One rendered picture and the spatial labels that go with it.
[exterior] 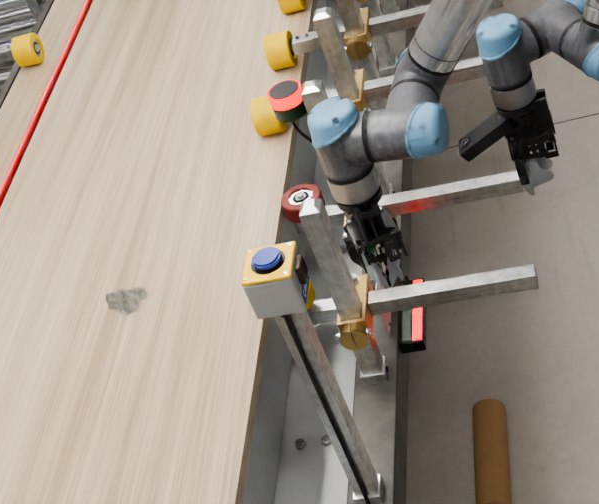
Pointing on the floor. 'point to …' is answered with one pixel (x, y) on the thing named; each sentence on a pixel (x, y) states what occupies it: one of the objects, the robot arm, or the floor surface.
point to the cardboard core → (491, 453)
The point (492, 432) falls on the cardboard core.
